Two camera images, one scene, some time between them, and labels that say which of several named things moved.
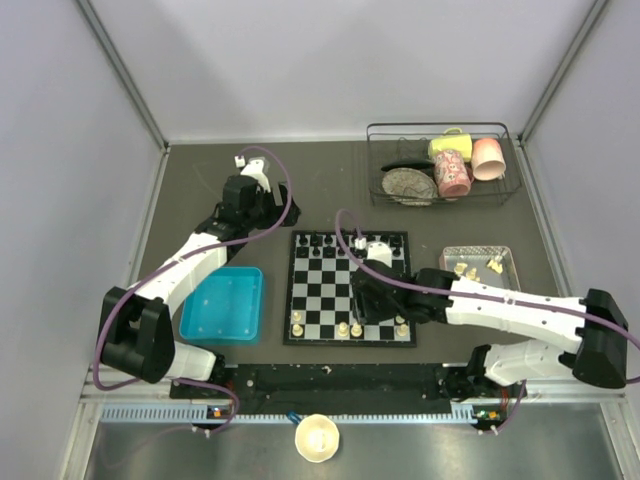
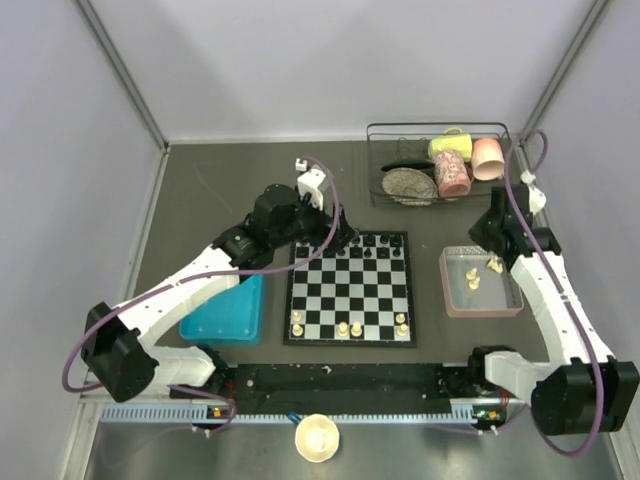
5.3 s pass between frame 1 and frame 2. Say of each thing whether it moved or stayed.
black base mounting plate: stayed
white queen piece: stayed
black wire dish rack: stayed
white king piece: stayed
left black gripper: moved
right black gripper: moved
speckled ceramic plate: stayed
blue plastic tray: stayed
